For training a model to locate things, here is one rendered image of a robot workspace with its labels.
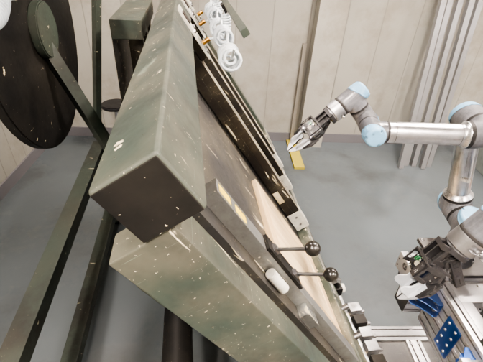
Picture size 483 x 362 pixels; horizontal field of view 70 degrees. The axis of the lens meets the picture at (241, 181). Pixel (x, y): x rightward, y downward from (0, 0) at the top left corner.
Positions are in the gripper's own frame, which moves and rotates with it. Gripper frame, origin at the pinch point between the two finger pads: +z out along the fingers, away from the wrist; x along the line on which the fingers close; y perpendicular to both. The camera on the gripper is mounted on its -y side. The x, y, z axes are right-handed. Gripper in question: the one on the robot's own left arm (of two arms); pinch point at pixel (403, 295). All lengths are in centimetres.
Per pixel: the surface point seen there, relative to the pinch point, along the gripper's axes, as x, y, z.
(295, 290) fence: -1.8, 25.4, 14.7
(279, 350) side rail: 24.6, 40.9, 4.2
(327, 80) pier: -330, -75, 13
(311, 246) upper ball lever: 1.7, 34.4, -3.7
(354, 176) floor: -265, -146, 74
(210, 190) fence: 0, 62, -5
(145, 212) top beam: 28, 75, -17
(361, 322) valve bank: -31, -38, 46
